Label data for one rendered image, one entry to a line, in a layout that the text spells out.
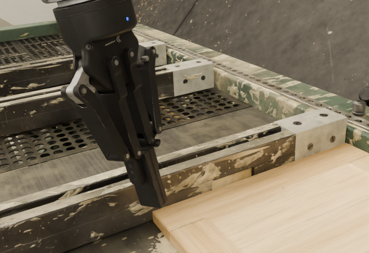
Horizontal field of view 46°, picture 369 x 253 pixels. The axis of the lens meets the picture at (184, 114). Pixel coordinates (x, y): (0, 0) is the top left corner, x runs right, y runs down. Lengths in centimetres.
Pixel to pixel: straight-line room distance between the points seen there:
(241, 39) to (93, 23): 235
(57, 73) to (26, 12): 311
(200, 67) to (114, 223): 62
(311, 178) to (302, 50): 165
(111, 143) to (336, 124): 51
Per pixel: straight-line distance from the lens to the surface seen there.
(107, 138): 43
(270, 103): 102
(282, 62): 240
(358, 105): 91
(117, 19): 41
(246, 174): 74
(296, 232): 63
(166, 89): 113
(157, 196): 49
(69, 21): 42
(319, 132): 82
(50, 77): 132
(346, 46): 223
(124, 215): 65
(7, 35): 206
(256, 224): 64
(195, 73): 116
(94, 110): 42
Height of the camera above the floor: 161
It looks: 35 degrees down
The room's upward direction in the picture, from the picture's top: 60 degrees counter-clockwise
